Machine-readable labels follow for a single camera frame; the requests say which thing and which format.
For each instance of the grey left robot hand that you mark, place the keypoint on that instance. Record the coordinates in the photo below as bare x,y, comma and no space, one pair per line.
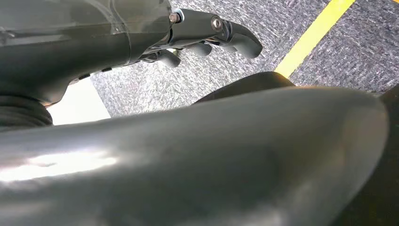
78,40

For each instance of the white panel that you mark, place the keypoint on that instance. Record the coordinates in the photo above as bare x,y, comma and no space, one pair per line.
78,106

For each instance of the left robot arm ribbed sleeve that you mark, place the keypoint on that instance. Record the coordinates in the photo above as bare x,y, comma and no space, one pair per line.
21,113

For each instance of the grey robot body shell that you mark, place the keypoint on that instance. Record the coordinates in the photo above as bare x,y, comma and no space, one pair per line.
187,171

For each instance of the black robot body part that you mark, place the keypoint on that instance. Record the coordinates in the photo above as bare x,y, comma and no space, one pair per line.
249,85
383,187

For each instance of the yellow floor tape line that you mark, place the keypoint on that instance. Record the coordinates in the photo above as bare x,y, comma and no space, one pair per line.
311,34

